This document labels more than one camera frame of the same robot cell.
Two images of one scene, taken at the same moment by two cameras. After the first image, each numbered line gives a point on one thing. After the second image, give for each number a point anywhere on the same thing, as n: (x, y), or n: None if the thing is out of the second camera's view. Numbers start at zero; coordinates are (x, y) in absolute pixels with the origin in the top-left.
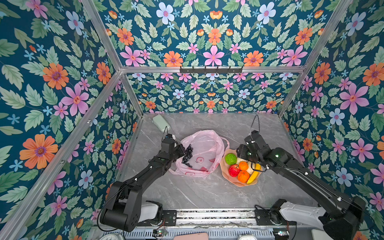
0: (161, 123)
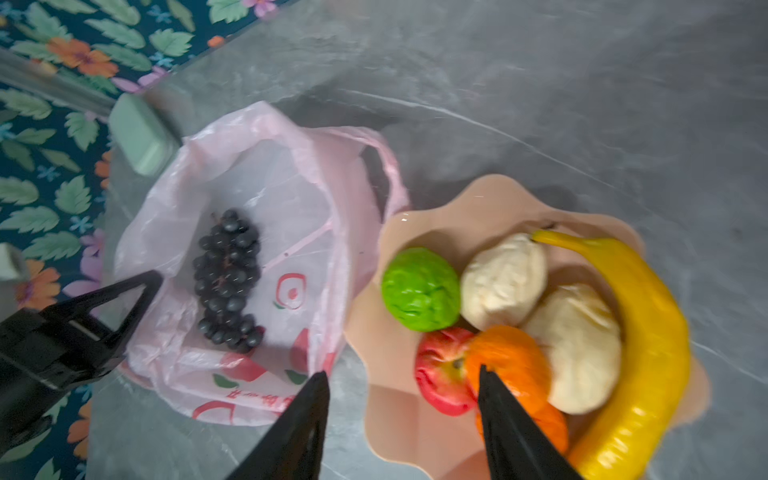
0: (140, 133)
